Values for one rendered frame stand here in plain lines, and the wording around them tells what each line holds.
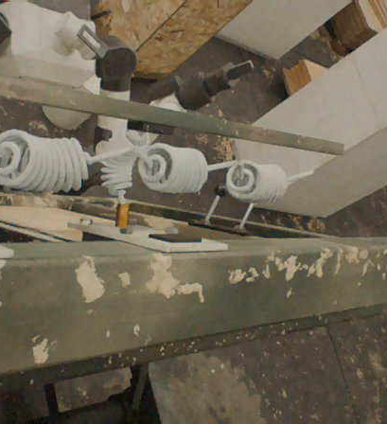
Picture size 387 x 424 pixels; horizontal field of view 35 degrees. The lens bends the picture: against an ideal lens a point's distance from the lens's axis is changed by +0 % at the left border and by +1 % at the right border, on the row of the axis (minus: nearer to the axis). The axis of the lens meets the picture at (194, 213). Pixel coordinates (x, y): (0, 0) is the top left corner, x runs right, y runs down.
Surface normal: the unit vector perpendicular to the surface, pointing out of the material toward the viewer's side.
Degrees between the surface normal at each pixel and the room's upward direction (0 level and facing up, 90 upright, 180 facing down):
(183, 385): 0
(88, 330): 33
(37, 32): 23
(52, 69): 68
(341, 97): 90
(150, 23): 90
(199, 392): 0
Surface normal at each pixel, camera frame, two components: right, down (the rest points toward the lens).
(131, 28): -0.64, 0.12
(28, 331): 0.71, 0.13
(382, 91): -0.72, -0.11
